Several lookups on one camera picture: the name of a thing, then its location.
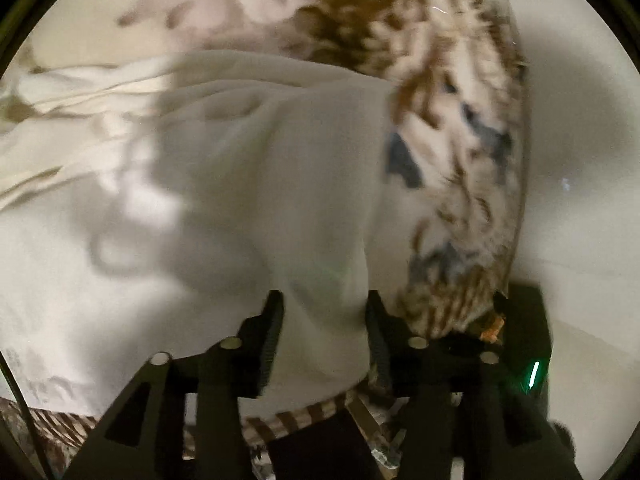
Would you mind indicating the bed with floral sheet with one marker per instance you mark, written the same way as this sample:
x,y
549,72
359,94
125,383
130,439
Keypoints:
x,y
450,85

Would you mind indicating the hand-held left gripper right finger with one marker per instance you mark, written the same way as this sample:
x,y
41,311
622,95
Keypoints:
x,y
376,345

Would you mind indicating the white pants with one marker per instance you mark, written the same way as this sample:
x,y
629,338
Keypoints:
x,y
250,185

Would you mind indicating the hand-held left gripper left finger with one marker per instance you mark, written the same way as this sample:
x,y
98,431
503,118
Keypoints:
x,y
270,340

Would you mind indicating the white headboard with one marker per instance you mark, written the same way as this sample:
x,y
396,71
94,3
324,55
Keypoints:
x,y
575,110

